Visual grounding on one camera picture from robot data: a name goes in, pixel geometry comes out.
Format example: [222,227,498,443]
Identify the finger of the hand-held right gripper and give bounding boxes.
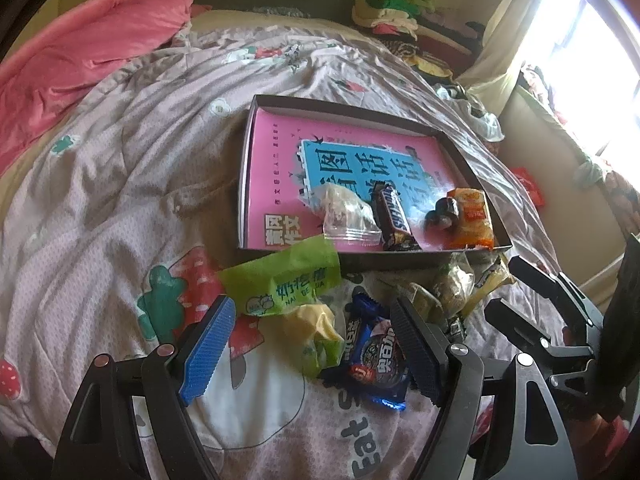
[484,299,596,361]
[507,255,603,331]

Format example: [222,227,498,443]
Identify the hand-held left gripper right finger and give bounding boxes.
[390,296,581,480]

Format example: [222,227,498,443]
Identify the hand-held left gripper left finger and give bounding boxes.
[52,296,237,480]

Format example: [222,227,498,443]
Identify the blue cookie packet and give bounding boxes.
[320,292,413,413]

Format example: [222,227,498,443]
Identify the yellow gold snack packet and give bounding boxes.
[462,255,516,316]

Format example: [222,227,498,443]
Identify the clear packet brown cake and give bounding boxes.
[380,252,481,322]

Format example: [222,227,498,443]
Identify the orange cracker packet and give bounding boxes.
[442,187,496,251]

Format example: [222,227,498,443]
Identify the green snack packet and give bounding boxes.
[217,235,343,377]

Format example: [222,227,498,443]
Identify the small dark candy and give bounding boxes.
[425,197,461,233]

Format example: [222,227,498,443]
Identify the brown chocolate bar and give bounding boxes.
[370,182,423,253]

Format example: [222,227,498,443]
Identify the clear packet white snack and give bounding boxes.
[307,182,383,248]

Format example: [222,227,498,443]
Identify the dark cardboard box tray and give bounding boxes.
[237,94,513,261]

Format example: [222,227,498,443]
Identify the red plastic bag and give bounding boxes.
[515,167,546,206]

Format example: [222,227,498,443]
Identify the clothes on windowsill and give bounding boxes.
[520,65,640,241]

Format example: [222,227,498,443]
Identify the white plastic bag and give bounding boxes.
[435,85,503,141]

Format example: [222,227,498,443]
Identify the pink book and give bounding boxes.
[247,107,481,251]

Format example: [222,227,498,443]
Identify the cream curtain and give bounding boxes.
[457,0,551,91]

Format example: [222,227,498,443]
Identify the window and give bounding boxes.
[520,0,640,161]

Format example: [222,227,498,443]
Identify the pile of folded clothes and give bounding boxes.
[350,0,486,86]

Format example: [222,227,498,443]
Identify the pink blanket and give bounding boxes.
[0,0,196,176]

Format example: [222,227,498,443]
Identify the dark patterned cloth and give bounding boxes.
[252,5,303,18]

